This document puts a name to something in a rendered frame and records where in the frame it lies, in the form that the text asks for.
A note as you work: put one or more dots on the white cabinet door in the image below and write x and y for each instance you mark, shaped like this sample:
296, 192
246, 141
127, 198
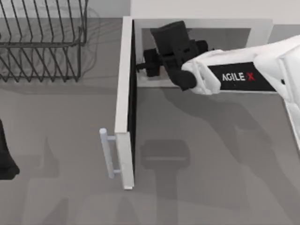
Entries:
122, 93

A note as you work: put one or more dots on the white cabinet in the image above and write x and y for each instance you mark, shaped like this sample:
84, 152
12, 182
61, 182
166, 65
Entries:
234, 24

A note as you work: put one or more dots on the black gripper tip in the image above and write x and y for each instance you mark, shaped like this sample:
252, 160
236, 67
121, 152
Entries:
7, 161

